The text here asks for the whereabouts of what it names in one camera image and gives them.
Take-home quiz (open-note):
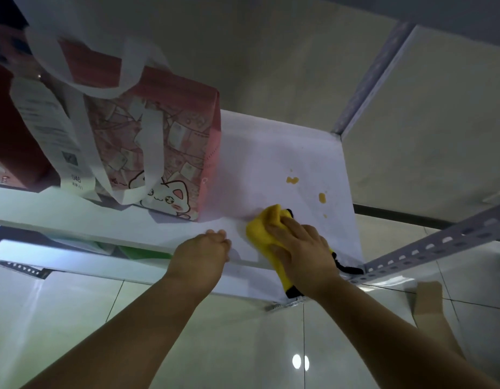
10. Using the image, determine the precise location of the person's right forearm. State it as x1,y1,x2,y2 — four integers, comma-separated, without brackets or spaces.
313,276,500,389

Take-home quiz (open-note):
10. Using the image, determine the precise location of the white green packet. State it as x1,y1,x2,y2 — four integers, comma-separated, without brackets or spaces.
45,234,118,256

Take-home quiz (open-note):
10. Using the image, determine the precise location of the white shelf board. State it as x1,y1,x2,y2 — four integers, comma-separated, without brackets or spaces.
0,110,365,311
0,226,174,285

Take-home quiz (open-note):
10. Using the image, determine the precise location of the white paper receipt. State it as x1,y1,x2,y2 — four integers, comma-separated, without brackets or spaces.
9,75,101,202

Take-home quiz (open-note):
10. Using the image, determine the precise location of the perforated metal shelf post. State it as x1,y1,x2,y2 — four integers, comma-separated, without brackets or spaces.
346,200,500,285
331,22,417,136

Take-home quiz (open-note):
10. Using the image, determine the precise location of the person's left forearm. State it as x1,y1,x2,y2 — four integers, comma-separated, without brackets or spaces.
21,274,212,389

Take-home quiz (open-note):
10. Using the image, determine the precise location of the person's right hand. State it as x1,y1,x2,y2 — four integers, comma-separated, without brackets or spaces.
267,216,344,300

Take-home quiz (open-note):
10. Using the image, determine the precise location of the yellow cleaning cloth black trim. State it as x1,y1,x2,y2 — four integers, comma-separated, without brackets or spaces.
245,204,365,300

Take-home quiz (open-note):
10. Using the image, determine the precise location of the person's left hand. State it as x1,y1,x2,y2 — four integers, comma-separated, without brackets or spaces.
166,229,232,297

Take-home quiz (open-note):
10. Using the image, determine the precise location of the red box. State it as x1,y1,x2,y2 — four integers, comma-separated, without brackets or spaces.
0,61,58,192

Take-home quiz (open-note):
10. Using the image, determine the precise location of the pink cat print tote bag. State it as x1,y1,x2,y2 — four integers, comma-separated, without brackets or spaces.
10,0,223,222

